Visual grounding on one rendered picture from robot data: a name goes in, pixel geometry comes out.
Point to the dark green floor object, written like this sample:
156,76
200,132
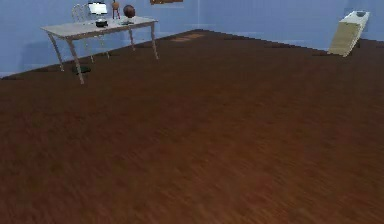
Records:
82,69

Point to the grey table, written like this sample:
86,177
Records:
87,29

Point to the brown basketball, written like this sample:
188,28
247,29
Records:
129,11

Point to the brown framed picture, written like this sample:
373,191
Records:
166,1

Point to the grey bowl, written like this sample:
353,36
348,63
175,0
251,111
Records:
360,13

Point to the white desk lamp black base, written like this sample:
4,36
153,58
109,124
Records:
98,10

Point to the beige cabinet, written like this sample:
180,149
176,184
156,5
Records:
347,35

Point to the brown statuette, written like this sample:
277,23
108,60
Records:
115,6

